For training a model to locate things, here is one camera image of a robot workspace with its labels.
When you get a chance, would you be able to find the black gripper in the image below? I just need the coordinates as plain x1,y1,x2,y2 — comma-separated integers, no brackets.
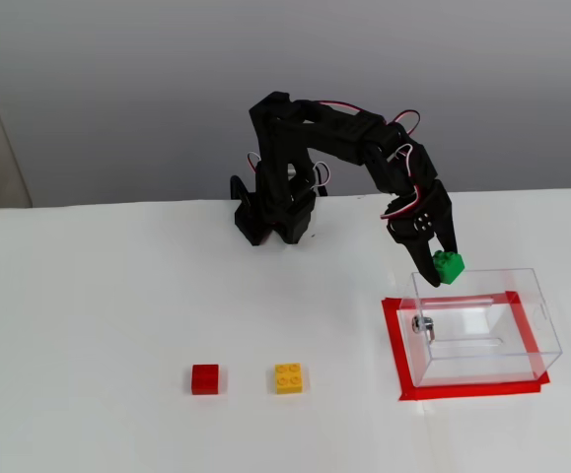
387,142,460,289

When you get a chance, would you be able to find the green lego brick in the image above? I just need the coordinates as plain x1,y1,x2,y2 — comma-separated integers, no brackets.
431,249,465,286

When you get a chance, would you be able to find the transparent plastic box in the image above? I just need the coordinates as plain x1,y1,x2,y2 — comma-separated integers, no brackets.
397,267,564,389

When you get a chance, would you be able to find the yellow lego brick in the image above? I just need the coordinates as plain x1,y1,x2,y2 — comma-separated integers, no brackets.
273,363,310,395

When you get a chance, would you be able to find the red lego brick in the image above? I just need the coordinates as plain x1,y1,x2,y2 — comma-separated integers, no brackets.
189,363,221,396

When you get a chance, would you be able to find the silver cam lock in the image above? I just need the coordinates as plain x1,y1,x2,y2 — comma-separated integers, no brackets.
410,314,437,344

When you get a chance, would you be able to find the red tape square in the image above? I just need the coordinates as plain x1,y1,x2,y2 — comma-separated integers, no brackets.
381,290,551,403

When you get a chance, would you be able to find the black table clamp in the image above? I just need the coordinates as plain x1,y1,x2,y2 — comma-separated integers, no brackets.
229,174,254,209

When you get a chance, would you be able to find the gripper servo cable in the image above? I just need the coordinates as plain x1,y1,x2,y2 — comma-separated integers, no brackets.
378,142,430,222

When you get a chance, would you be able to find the arm servo cable bundle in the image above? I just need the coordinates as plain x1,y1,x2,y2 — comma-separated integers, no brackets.
247,100,422,198

